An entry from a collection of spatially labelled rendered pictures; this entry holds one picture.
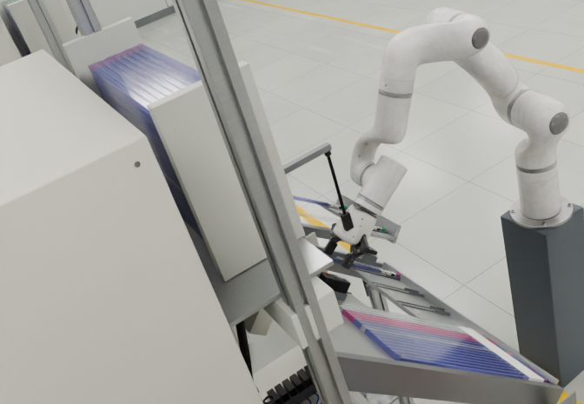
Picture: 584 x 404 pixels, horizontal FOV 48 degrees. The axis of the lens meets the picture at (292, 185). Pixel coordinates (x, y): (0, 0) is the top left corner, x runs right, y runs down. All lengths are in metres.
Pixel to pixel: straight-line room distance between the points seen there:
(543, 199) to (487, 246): 1.14
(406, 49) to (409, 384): 0.83
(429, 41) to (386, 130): 0.25
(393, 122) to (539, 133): 0.44
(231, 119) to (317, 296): 0.33
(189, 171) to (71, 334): 0.28
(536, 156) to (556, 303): 0.54
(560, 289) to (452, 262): 0.95
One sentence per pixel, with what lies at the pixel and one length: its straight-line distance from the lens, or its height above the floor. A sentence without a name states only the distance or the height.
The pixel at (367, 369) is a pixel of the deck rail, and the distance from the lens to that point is 1.20.
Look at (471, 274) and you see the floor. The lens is 3.11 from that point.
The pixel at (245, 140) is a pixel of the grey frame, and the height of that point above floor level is 1.67.
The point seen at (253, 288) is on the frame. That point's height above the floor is 1.39.
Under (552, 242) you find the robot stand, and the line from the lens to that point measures 2.19.
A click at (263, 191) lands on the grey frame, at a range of 0.87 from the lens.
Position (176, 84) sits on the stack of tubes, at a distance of 1.16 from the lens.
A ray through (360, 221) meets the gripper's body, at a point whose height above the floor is 1.00.
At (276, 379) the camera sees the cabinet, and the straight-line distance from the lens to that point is 1.99.
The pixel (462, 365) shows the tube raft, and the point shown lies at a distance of 1.45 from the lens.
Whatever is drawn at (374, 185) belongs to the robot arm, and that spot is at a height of 1.07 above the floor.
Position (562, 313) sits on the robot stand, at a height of 0.35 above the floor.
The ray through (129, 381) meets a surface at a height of 1.40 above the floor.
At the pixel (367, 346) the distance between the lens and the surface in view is 1.30.
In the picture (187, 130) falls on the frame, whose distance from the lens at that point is 0.96.
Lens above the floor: 2.02
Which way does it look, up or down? 29 degrees down
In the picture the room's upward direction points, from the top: 18 degrees counter-clockwise
